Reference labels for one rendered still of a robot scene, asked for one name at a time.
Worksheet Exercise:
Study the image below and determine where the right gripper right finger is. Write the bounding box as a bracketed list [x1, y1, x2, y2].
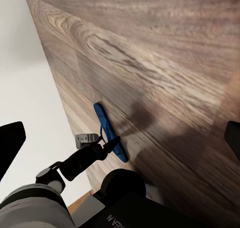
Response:
[224, 121, 240, 161]

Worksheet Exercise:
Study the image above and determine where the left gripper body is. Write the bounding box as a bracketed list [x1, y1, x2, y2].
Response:
[71, 143, 107, 172]

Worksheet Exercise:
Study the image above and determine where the sandal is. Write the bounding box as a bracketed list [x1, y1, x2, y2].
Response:
[93, 103, 128, 163]

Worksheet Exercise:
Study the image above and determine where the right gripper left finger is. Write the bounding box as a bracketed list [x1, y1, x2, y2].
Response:
[0, 121, 26, 181]

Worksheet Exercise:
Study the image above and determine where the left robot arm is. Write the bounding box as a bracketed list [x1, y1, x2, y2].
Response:
[35, 133, 121, 194]

